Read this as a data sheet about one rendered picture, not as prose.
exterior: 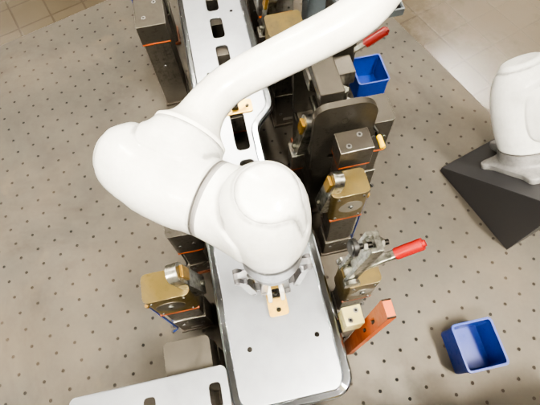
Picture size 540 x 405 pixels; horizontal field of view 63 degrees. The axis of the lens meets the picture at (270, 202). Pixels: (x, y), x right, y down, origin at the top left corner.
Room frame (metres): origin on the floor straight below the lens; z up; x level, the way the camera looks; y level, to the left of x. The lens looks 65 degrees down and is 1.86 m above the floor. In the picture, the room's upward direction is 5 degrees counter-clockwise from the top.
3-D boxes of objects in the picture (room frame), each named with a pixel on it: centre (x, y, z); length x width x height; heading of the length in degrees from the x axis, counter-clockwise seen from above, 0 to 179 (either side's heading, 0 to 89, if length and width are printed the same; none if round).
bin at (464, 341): (0.09, -0.45, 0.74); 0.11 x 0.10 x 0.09; 7
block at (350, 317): (0.14, -0.13, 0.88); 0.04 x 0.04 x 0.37; 7
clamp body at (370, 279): (0.22, -0.17, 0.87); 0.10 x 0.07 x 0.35; 97
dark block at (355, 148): (0.47, -0.18, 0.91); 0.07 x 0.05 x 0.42; 97
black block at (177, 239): (0.37, 0.21, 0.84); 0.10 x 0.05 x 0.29; 97
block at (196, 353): (0.10, 0.20, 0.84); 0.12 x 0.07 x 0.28; 97
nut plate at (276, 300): (0.20, 0.01, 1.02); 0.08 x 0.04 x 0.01; 7
